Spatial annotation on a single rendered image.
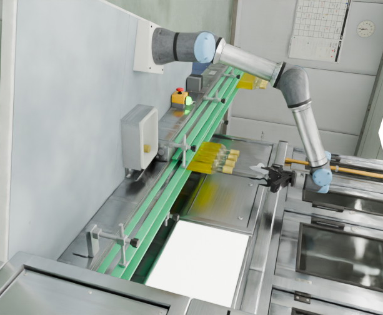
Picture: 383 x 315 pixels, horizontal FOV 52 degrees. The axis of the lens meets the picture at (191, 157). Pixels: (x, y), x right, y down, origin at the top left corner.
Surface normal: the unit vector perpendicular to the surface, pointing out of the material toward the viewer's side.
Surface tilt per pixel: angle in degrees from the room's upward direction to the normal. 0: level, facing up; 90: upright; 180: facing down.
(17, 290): 90
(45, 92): 0
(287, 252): 90
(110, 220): 90
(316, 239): 90
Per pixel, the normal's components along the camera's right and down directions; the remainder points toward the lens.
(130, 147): -0.29, 0.47
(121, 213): 0.04, -0.87
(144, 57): -0.26, 0.16
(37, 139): 0.96, 0.18
